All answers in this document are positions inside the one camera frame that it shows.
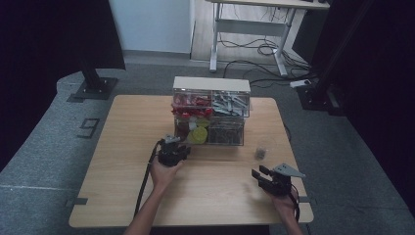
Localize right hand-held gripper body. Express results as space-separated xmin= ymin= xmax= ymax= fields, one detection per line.
xmin=259 ymin=163 xmax=307 ymax=198

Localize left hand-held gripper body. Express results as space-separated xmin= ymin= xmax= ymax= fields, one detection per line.
xmin=158 ymin=133 xmax=187 ymax=168

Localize clear glass cup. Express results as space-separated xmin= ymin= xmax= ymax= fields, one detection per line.
xmin=253 ymin=138 xmax=274 ymax=162

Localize pile of dark packets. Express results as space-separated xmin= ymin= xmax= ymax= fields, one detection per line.
xmin=207 ymin=120 xmax=245 ymax=146

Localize clear acrylic drawer organizer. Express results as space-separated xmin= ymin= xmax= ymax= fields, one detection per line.
xmin=171 ymin=75 xmax=252 ymax=147

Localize person's right hand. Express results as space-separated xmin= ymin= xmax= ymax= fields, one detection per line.
xmin=269 ymin=188 xmax=300 ymax=224

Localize person's left hand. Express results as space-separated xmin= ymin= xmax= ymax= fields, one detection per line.
xmin=149 ymin=158 xmax=185 ymax=197

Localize large yellow-green round capsule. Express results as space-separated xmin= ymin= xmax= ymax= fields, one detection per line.
xmin=187 ymin=126 xmax=209 ymax=145

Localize grey tape strip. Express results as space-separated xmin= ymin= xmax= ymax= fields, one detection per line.
xmin=298 ymin=195 xmax=318 ymax=207
xmin=65 ymin=197 xmax=89 ymax=208

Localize pile of red packets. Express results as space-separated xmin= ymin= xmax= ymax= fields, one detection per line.
xmin=170 ymin=92 xmax=214 ymax=119

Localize pile of grey packets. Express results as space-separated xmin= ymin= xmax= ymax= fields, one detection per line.
xmin=211 ymin=91 xmax=250 ymax=118

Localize black tape digit marker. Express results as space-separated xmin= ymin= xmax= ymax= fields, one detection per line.
xmin=75 ymin=117 xmax=101 ymax=140

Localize white power strip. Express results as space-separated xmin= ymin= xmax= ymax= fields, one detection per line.
xmin=289 ymin=78 xmax=313 ymax=89

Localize black curtain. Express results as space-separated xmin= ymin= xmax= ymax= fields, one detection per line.
xmin=0 ymin=0 xmax=127 ymax=171
xmin=309 ymin=0 xmax=415 ymax=218

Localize white-framed desk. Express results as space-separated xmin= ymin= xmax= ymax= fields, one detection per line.
xmin=205 ymin=0 xmax=331 ymax=78

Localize black box under desk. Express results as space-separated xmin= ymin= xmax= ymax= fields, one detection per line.
xmin=291 ymin=9 xmax=324 ymax=65

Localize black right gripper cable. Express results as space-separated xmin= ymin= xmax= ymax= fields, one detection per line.
xmin=288 ymin=183 xmax=301 ymax=223

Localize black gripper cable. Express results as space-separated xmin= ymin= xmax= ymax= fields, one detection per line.
xmin=288 ymin=183 xmax=301 ymax=223
xmin=132 ymin=139 xmax=164 ymax=219

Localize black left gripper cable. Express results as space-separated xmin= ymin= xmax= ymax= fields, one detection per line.
xmin=132 ymin=139 xmax=164 ymax=219

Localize black stand with base plate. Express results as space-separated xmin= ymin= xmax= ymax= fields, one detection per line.
xmin=295 ymin=0 xmax=376 ymax=118
xmin=67 ymin=48 xmax=119 ymax=103

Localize black floor cables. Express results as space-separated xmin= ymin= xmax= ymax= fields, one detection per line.
xmin=216 ymin=30 xmax=312 ymax=90

